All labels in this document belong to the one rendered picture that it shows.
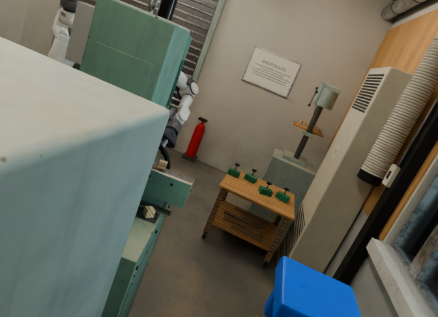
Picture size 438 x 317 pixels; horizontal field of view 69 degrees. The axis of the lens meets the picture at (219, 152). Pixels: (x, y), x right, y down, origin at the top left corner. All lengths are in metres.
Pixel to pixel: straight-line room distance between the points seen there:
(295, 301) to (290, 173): 2.87
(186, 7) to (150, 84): 3.60
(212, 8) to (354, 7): 1.69
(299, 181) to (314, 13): 2.04
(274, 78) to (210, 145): 1.23
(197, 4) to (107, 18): 3.54
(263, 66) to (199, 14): 1.04
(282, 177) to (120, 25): 2.78
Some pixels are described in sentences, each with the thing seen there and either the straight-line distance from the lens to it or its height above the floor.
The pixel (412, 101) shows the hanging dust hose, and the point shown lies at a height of 1.64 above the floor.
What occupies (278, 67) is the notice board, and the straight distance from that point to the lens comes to 4.23.
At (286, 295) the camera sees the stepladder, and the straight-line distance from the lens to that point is 0.62.
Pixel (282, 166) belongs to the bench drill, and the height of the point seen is 0.65.
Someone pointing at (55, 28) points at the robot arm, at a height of 1.32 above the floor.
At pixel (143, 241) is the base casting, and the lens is 1.21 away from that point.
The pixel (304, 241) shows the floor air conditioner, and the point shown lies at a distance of 2.61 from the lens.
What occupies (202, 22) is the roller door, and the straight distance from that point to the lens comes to 4.39.
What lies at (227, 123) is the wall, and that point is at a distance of 4.35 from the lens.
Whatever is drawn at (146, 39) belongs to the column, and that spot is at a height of 1.45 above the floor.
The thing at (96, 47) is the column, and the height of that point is 1.39.
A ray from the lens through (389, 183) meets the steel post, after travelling 2.10.
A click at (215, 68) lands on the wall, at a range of 4.34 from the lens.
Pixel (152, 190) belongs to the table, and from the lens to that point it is 1.39.
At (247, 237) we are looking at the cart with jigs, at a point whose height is 0.18.
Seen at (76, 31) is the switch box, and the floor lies 1.40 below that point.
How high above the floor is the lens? 1.50
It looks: 17 degrees down
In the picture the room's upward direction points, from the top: 22 degrees clockwise
